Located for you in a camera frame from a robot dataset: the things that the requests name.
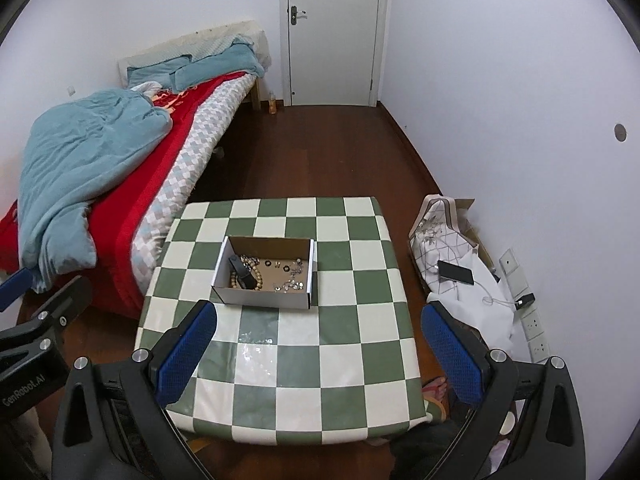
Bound white cup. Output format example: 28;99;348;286
499;411;516;437

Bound small bottle on floor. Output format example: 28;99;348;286
268;94;278;115

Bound checkered mattress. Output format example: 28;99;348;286
130;73;257;294

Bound white wall socket strip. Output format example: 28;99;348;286
499;248;551;363

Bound white door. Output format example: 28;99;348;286
280;0;388;106

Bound teal pillow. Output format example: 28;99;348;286
126;35;265;93

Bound cardboard box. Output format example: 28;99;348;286
212;236;317;311

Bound black smartphone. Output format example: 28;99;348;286
437;260;475;285

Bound floral white cloth bag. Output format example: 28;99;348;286
408;194;514;352

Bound teal blue blanket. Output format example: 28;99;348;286
17;88;172;292

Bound green white checkered tablecloth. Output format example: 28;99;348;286
137;197;426;444

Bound silver earrings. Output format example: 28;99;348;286
259;258;307;275

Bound door handle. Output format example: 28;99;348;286
290;6;308;26

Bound black charger plug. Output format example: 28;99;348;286
514;292;536;310

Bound red bed sheet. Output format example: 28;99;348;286
1;72;244;318

